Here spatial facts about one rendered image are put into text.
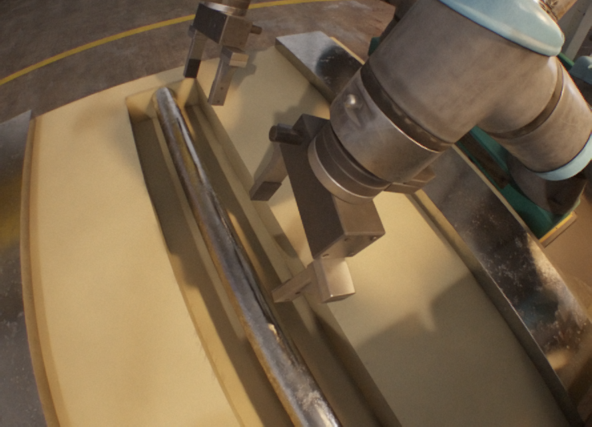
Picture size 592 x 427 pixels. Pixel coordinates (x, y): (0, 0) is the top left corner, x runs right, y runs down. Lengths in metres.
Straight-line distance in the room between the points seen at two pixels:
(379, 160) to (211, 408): 0.31
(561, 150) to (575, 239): 1.78
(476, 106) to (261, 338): 0.33
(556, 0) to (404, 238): 0.37
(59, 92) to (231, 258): 2.12
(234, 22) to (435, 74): 0.39
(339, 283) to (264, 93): 0.47
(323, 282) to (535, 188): 0.48
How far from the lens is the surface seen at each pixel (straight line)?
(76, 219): 0.56
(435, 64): 0.21
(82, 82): 2.42
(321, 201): 0.28
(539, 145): 0.28
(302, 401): 0.40
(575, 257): 1.98
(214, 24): 0.57
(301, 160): 0.31
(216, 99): 0.57
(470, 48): 0.20
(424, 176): 0.32
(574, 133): 0.30
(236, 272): 0.44
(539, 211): 0.69
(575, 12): 0.87
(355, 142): 0.24
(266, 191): 0.42
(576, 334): 0.59
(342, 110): 0.24
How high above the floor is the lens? 1.10
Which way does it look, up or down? 54 degrees down
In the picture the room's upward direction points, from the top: 8 degrees clockwise
